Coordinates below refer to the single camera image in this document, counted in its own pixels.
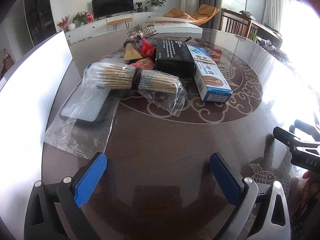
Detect dark display cabinet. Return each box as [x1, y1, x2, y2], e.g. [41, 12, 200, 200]
[24, 0, 56, 46]

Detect blue white medicine box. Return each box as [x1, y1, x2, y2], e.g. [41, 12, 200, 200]
[187, 45, 233, 103]

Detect dark tray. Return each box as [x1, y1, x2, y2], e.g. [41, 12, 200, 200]
[44, 81, 119, 159]

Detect red flowers in white vase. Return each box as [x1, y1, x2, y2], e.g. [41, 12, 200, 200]
[56, 16, 76, 33]

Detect leafy plant beside flowers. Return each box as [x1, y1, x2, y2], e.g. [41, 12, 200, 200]
[72, 11, 87, 26]

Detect small wooden bench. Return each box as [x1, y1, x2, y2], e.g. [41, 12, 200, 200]
[107, 18, 133, 31]

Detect orange lounge chair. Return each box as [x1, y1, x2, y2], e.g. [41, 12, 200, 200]
[164, 4, 220, 26]

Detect bagged cotton swab bundle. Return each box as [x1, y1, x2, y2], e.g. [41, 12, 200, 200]
[82, 62, 187, 116]

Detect rhinestone bow hair clip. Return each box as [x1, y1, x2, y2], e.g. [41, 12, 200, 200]
[127, 23, 157, 40]

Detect white board on table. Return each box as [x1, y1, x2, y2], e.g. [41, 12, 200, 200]
[1, 31, 73, 239]

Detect red snack packet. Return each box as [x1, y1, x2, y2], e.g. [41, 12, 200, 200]
[130, 39, 156, 70]

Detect black television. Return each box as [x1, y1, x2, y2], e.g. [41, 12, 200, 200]
[92, 0, 134, 19]

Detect white tv cabinet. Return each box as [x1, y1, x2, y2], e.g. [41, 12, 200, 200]
[65, 11, 164, 44]

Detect black odor removing bar box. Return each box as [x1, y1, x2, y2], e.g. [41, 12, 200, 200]
[155, 39, 195, 80]

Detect wooden dining chair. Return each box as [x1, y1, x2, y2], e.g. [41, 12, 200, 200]
[221, 9, 252, 38]

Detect potted green plant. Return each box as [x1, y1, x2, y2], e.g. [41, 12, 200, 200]
[146, 0, 167, 11]

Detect white storage box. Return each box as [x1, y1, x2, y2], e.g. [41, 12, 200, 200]
[146, 16, 202, 34]

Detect tan triangular pouch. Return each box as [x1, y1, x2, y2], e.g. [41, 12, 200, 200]
[124, 39, 143, 61]

